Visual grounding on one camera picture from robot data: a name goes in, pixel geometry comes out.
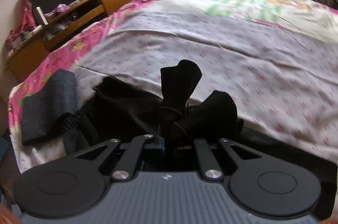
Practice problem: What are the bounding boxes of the black pants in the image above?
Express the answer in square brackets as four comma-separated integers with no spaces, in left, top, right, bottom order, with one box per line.
[63,59,338,214]

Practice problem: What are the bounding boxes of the dark grey folded garment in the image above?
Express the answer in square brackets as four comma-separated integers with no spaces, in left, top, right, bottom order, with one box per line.
[21,69,77,146]

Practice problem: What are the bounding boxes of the cherry print bed sheet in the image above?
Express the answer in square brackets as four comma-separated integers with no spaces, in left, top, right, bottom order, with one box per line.
[7,0,337,172]

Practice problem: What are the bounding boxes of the wooden tv cabinet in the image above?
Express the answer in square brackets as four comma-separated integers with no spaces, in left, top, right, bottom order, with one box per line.
[6,0,131,82]

